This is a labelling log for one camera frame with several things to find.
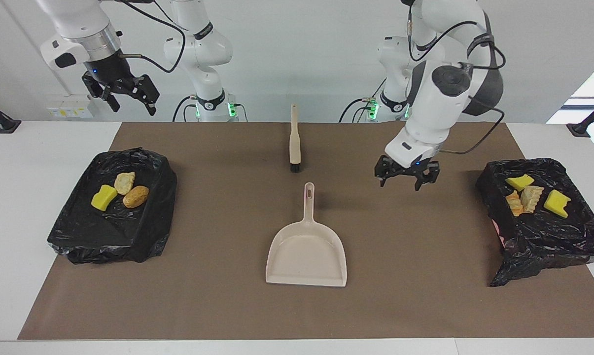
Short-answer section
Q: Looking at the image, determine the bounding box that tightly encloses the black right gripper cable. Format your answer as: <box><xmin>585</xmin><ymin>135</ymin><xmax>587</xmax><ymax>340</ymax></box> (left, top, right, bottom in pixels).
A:
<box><xmin>114</xmin><ymin>0</ymin><xmax>186</xmax><ymax>74</ymax></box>

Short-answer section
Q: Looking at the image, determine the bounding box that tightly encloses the brown bread bun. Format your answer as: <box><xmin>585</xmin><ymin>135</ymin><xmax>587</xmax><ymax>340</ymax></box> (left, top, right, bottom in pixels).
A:
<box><xmin>122</xmin><ymin>185</ymin><xmax>150</xmax><ymax>209</ymax></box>

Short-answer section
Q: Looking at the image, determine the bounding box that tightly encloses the white wall socket box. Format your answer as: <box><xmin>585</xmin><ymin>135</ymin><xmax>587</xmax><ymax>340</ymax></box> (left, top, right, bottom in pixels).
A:
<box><xmin>46</xmin><ymin>95</ymin><xmax>95</xmax><ymax>119</ymax></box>

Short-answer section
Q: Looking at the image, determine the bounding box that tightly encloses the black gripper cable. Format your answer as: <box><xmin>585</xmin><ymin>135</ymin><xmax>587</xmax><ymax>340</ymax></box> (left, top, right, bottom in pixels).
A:
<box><xmin>114</xmin><ymin>0</ymin><xmax>186</xmax><ymax>74</ymax></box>
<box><xmin>406</xmin><ymin>5</ymin><xmax>507</xmax><ymax>156</ymax></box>

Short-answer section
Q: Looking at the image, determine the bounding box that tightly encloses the beige plastic dustpan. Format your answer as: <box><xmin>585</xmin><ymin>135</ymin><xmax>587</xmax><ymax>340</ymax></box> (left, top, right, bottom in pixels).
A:
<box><xmin>265</xmin><ymin>182</ymin><xmax>348</xmax><ymax>288</ymax></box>

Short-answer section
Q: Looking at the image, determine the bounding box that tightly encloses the black bag lined pink bin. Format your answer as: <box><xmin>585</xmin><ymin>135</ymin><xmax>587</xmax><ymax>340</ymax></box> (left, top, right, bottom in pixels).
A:
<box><xmin>476</xmin><ymin>158</ymin><xmax>594</xmax><ymax>288</ymax></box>

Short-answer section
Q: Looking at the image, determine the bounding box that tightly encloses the notched yellow sponge piece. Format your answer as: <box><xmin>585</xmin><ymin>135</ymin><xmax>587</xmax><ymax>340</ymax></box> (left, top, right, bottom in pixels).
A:
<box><xmin>543</xmin><ymin>189</ymin><xmax>572</xmax><ymax>219</ymax></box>

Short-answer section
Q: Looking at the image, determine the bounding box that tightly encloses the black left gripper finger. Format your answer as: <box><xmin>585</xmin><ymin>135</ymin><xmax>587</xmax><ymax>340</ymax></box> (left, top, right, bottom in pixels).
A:
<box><xmin>414</xmin><ymin>165</ymin><xmax>442</xmax><ymax>192</ymax></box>
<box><xmin>374</xmin><ymin>155</ymin><xmax>397</xmax><ymax>188</ymax></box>

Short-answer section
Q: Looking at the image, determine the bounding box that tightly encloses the beige handled black bristle brush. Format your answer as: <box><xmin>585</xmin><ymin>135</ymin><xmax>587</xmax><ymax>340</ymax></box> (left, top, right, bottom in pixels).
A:
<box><xmin>289</xmin><ymin>104</ymin><xmax>302</xmax><ymax>173</ymax></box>

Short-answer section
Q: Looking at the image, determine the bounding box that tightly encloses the black arm base cable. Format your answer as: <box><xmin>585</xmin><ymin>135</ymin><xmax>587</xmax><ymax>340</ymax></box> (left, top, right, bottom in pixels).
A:
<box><xmin>339</xmin><ymin>76</ymin><xmax>388</xmax><ymax>122</ymax></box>
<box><xmin>172</xmin><ymin>95</ymin><xmax>199</xmax><ymax>122</ymax></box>

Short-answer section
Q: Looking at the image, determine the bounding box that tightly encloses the black right arm base cable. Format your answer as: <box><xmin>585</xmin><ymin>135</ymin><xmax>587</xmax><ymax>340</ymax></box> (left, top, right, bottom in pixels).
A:
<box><xmin>172</xmin><ymin>95</ymin><xmax>199</xmax><ymax>122</ymax></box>

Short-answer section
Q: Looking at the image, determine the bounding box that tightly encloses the thick yellow sponge block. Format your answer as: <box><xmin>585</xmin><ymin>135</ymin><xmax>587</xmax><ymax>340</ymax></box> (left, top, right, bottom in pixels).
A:
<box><xmin>91</xmin><ymin>185</ymin><xmax>118</xmax><ymax>212</ymax></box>

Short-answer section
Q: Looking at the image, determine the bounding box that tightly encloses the black left arm base cable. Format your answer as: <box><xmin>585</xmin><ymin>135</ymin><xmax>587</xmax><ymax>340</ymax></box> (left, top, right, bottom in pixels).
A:
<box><xmin>339</xmin><ymin>76</ymin><xmax>388</xmax><ymax>122</ymax></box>

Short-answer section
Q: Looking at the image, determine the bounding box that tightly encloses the striped orange croissant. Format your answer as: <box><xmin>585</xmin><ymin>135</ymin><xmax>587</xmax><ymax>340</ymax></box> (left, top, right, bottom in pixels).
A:
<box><xmin>114</xmin><ymin>172</ymin><xmax>136</xmax><ymax>196</ymax></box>

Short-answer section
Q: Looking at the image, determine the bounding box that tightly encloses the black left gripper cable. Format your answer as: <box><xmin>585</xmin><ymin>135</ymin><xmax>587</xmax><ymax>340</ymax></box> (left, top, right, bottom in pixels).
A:
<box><xmin>406</xmin><ymin>5</ymin><xmax>507</xmax><ymax>156</ymax></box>

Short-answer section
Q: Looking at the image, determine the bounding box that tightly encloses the yellow sponge wedge piece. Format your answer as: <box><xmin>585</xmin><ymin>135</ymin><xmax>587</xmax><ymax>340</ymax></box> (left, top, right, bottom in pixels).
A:
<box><xmin>504</xmin><ymin>174</ymin><xmax>535</xmax><ymax>192</ymax></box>

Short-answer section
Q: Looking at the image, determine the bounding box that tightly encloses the black angled stand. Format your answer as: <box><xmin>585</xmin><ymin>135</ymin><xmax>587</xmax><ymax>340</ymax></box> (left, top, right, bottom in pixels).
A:
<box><xmin>566</xmin><ymin>96</ymin><xmax>594</xmax><ymax>138</ymax></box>
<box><xmin>0</xmin><ymin>94</ymin><xmax>22</xmax><ymax>134</ymax></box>

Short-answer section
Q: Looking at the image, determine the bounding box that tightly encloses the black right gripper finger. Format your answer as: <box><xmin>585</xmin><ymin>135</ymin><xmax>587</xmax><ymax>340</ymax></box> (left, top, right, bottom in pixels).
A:
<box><xmin>82</xmin><ymin>71</ymin><xmax>121</xmax><ymax>113</ymax></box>
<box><xmin>133</xmin><ymin>73</ymin><xmax>161</xmax><ymax>117</ymax></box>

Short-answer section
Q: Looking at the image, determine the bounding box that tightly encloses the brown table mat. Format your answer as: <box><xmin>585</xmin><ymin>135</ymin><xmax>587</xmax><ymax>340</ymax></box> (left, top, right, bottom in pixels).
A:
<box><xmin>17</xmin><ymin>122</ymin><xmax>594</xmax><ymax>341</ymax></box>

